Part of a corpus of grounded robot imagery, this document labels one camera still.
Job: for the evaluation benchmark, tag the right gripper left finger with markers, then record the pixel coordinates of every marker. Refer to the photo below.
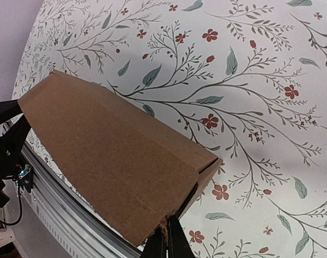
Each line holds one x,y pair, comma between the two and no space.
11,143

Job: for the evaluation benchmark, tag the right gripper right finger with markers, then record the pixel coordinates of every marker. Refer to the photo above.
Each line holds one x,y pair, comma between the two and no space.
174,244

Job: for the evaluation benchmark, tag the brown cardboard box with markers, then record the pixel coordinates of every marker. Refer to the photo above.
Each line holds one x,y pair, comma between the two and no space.
132,169

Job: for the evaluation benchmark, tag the floral patterned table mat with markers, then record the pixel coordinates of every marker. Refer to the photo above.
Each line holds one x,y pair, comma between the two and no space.
245,79

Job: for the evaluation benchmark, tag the front aluminium rail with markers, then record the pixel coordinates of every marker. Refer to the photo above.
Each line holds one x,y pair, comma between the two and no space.
57,223

